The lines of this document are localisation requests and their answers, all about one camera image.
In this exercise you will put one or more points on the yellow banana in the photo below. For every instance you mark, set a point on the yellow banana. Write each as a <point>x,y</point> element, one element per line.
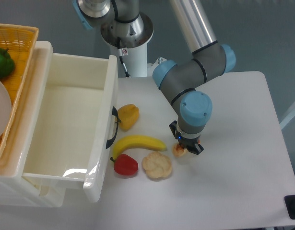
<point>137,141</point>

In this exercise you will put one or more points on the white plastic drawer cabinet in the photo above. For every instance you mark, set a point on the white plastic drawer cabinet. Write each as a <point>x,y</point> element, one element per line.
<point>15,190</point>

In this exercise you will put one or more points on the yellow bell pepper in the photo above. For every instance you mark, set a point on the yellow bell pepper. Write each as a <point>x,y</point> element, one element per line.
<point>128,114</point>

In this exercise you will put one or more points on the square toasted bread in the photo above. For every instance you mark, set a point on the square toasted bread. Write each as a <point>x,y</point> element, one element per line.
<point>178,151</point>

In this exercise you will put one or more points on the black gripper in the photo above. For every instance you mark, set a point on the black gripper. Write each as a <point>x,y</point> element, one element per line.
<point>189,141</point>

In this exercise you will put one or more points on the red bell pepper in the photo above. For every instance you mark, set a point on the red bell pepper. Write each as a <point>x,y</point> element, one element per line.
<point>125,165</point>

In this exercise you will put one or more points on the yellow woven basket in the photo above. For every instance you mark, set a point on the yellow woven basket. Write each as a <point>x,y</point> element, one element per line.
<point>20,41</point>

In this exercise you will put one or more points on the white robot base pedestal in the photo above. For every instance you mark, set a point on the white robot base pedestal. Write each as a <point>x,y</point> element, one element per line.
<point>128,41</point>

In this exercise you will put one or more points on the black device at table edge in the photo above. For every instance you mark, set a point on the black device at table edge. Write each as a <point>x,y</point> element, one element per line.
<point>290,205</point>

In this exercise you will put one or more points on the white plastic drawer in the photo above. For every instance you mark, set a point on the white plastic drawer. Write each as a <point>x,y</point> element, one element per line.
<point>68,147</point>

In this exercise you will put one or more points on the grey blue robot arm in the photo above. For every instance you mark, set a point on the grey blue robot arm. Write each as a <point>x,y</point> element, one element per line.
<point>177,83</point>

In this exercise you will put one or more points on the round white bread roll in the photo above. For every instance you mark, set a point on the round white bread roll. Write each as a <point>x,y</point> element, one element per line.
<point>157,165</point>

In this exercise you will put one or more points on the green bell pepper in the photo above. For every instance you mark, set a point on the green bell pepper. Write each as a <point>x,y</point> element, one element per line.
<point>7,64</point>

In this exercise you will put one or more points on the black drawer handle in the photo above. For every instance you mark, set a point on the black drawer handle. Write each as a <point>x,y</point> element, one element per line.
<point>117,121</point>

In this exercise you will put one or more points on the beige round plate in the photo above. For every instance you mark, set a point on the beige round plate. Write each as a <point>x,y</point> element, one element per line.
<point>5,108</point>

